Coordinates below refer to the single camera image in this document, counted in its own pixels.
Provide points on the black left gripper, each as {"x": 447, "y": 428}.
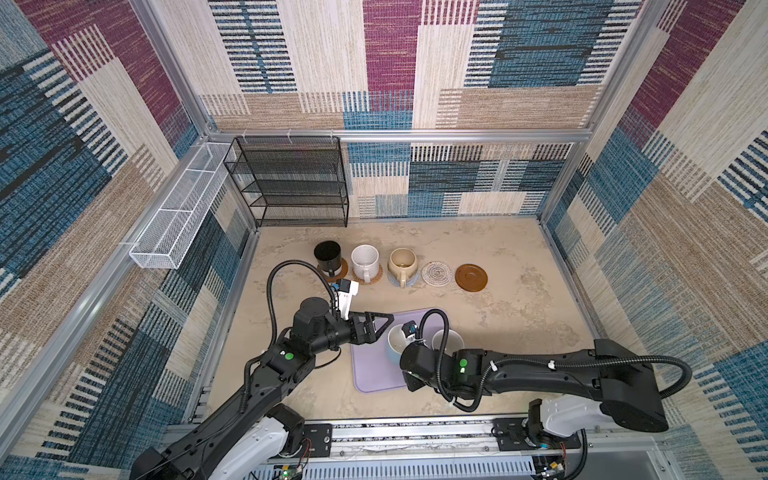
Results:
{"x": 368, "y": 336}

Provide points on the white mug blue handle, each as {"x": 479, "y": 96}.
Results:
{"x": 396, "y": 344}

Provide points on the rattan woven round coaster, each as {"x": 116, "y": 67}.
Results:
{"x": 377, "y": 276}

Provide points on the beige mug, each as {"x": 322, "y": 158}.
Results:
{"x": 402, "y": 263}

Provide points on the brown wooden coaster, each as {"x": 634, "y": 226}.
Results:
{"x": 471, "y": 277}
{"x": 339, "y": 274}

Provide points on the white speckled mug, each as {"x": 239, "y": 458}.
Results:
{"x": 365, "y": 259}

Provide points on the multicolour woven round coaster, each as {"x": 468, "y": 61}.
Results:
{"x": 437, "y": 274}

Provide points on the white mug lilac handle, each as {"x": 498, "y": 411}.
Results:
{"x": 453, "y": 343}

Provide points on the black mug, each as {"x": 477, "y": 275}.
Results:
{"x": 329, "y": 257}

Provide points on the blue woven round coaster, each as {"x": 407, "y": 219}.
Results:
{"x": 413, "y": 280}

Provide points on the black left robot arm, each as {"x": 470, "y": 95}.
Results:
{"x": 253, "y": 425}

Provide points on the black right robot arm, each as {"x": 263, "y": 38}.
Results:
{"x": 604, "y": 385}

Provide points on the lilac plastic tray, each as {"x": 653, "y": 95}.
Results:
{"x": 372, "y": 366}

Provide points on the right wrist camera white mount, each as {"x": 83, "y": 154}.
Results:
{"x": 409, "y": 329}

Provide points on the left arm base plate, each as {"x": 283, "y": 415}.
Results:
{"x": 315, "y": 441}

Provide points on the aluminium front rail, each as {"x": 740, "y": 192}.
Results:
{"x": 461, "y": 447}

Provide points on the black wire mesh shelf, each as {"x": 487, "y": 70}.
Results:
{"x": 291, "y": 181}

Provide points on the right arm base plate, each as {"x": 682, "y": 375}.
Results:
{"x": 512, "y": 434}

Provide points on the white wire mesh basket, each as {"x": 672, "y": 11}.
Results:
{"x": 166, "y": 240}

